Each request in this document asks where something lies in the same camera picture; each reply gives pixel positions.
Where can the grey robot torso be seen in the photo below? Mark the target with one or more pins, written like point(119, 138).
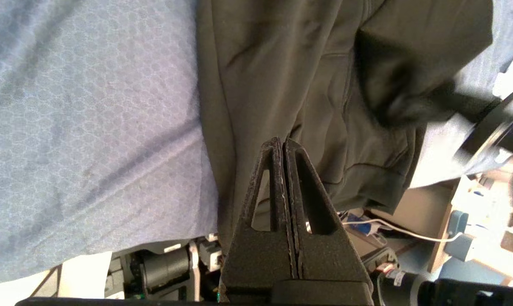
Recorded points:
point(120, 278)

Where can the small blue floor object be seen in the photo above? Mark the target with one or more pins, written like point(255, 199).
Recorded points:
point(360, 225)

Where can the tan wooden panel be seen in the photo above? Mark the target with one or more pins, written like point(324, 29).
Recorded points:
point(418, 208)

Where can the blue bed sheet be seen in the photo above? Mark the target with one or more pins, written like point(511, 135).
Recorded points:
point(91, 127)

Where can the black zip hoodie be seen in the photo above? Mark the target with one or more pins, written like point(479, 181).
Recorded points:
point(260, 63)

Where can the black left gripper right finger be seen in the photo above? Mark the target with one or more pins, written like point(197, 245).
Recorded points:
point(328, 259)

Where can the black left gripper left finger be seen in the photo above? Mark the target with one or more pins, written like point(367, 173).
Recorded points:
point(260, 255)

